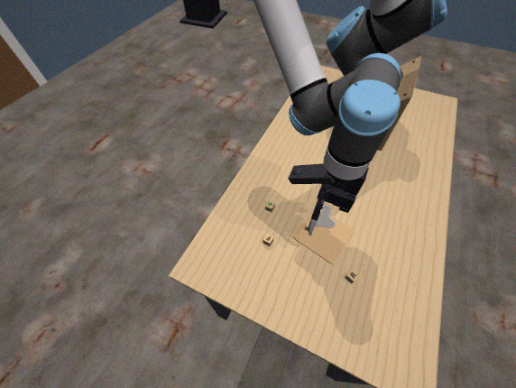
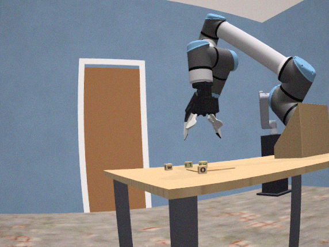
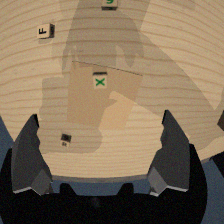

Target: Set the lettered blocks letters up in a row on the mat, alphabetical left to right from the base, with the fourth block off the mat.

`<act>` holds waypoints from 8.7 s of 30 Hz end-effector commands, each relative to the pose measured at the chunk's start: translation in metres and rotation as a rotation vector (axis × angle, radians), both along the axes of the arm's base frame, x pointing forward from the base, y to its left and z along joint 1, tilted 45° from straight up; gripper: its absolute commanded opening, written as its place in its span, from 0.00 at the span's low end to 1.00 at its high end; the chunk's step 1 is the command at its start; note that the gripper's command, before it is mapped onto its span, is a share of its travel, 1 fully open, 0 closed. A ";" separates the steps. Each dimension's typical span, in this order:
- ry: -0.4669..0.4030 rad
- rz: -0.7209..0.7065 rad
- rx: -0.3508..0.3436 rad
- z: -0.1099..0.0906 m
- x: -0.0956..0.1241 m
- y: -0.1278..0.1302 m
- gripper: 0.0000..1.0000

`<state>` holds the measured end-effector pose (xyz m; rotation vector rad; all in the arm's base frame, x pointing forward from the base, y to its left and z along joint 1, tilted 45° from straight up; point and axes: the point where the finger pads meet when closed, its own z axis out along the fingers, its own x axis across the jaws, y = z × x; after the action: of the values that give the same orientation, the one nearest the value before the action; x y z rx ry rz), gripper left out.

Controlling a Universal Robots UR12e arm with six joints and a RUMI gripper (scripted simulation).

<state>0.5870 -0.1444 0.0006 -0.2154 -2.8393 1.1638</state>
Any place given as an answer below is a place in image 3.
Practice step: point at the beige letter block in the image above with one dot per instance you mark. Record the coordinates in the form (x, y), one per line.
(109, 5)
(100, 80)
(45, 31)
(65, 140)

